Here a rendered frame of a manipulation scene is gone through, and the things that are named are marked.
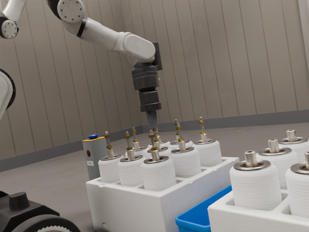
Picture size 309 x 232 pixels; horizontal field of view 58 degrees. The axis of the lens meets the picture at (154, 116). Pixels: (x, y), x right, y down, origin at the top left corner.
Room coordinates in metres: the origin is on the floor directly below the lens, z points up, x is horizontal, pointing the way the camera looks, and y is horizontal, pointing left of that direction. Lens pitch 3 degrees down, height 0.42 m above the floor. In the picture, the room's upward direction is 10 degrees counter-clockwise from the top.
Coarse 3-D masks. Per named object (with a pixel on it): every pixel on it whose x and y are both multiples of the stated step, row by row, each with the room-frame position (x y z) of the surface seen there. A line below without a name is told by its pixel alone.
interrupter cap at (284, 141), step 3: (285, 138) 0.78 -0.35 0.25; (297, 138) 0.76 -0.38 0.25; (300, 138) 0.75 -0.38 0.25; (303, 138) 0.75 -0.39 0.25; (306, 138) 0.74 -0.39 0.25; (279, 141) 0.76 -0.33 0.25; (282, 141) 0.75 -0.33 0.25; (285, 141) 0.76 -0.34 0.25; (297, 141) 0.72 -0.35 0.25; (300, 141) 0.71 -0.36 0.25; (303, 141) 0.71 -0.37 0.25; (306, 141) 0.72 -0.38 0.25; (282, 144) 0.73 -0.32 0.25; (285, 144) 0.72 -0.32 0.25; (288, 144) 0.72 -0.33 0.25; (291, 144) 0.71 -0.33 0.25
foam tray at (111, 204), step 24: (216, 168) 0.87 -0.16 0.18; (96, 192) 0.94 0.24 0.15; (120, 192) 0.83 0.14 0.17; (144, 192) 0.75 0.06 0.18; (168, 192) 0.72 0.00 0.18; (192, 192) 0.78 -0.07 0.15; (216, 192) 0.86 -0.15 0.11; (96, 216) 0.96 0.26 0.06; (120, 216) 0.85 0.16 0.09; (144, 216) 0.76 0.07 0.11; (168, 216) 0.71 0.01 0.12
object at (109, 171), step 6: (102, 162) 0.95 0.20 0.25; (108, 162) 0.94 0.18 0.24; (114, 162) 0.94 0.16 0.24; (102, 168) 0.95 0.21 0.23; (108, 168) 0.94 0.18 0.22; (114, 168) 0.94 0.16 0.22; (102, 174) 0.95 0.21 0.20; (108, 174) 0.94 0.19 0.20; (114, 174) 0.94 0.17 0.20; (102, 180) 0.96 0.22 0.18; (108, 180) 0.94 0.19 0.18; (114, 180) 0.94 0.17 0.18
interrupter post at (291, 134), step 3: (288, 132) 0.74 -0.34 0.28; (291, 132) 0.74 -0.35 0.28; (294, 132) 0.74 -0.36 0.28; (288, 135) 0.74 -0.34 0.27; (291, 135) 0.74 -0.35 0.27; (294, 135) 0.74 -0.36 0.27; (288, 138) 0.74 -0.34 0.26; (291, 138) 0.74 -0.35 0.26; (294, 138) 0.74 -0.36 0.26; (288, 141) 0.75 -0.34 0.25; (291, 141) 0.74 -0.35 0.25; (294, 141) 0.74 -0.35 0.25
